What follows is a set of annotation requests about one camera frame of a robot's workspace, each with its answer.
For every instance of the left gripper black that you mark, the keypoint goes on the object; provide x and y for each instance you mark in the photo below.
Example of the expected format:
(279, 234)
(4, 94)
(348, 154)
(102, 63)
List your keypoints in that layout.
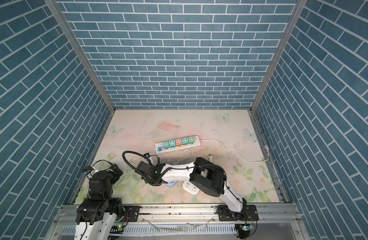
(116, 169)

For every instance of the blue square power socket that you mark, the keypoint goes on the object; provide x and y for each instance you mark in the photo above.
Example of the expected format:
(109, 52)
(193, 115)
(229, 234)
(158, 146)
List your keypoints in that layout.
(171, 184)

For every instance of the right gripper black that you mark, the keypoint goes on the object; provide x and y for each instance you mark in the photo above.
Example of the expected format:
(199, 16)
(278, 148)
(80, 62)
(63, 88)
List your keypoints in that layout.
(145, 179)

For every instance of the green plug adapter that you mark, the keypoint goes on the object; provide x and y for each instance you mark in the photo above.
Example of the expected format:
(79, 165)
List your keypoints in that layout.
(191, 140)

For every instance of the teal plug adapter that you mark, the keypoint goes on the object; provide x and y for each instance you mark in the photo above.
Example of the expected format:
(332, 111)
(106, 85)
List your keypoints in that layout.
(185, 141)
(166, 145)
(172, 143)

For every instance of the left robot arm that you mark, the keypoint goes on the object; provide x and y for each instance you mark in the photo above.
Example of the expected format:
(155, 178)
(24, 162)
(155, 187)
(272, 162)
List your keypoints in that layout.
(98, 212)

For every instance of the pink plug adapter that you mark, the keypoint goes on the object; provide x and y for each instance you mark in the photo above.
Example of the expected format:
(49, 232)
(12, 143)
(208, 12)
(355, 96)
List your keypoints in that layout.
(179, 142)

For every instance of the white square power socket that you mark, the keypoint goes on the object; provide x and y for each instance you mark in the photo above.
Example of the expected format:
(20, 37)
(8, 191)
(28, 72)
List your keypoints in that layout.
(190, 188)

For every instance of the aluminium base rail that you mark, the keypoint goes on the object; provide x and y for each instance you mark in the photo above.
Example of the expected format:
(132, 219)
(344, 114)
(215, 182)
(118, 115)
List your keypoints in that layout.
(266, 221)

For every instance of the teal plug adapter top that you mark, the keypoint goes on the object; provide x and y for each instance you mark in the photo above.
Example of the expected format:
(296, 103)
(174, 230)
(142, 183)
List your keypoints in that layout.
(166, 145)

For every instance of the white long power strip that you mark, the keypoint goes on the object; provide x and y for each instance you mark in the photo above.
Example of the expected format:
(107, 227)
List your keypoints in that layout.
(159, 146)

